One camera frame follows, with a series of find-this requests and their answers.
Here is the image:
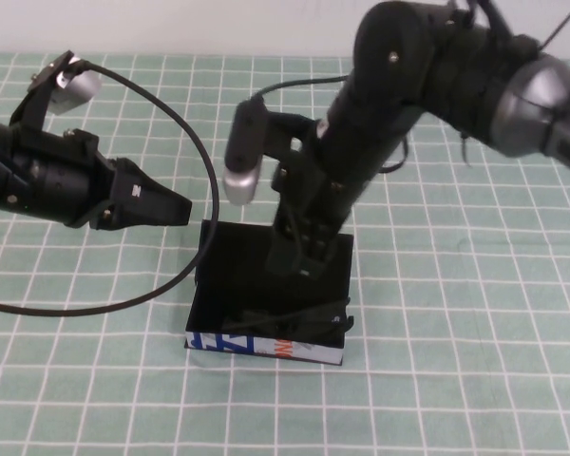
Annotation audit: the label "black left wrist camera cable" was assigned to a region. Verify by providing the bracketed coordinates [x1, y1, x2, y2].
[0, 60, 221, 315]

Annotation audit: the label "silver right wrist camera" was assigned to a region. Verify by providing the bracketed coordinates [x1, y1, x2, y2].
[221, 96, 317, 206]

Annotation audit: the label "black framed glasses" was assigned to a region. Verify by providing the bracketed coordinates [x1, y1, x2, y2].
[220, 296, 356, 344]

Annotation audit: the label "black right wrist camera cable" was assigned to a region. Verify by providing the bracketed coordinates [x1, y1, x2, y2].
[249, 74, 351, 104]

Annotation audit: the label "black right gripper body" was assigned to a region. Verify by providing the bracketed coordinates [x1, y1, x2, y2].
[273, 142, 376, 248]

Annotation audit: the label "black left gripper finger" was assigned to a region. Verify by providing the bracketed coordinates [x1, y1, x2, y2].
[116, 172, 194, 229]
[116, 158, 173, 190]

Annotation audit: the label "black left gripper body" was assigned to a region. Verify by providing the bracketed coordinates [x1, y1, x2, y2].
[9, 125, 121, 230]

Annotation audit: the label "black open glasses case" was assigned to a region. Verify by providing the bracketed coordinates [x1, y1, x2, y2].
[183, 218, 356, 368]

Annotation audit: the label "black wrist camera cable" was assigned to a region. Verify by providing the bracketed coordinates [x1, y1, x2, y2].
[249, 74, 351, 104]
[0, 60, 221, 315]

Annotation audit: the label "green white-checked tablecloth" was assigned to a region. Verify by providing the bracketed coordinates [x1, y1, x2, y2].
[0, 50, 570, 456]

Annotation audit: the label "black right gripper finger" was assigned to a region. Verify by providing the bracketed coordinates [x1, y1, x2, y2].
[266, 230, 302, 278]
[299, 236, 334, 282]

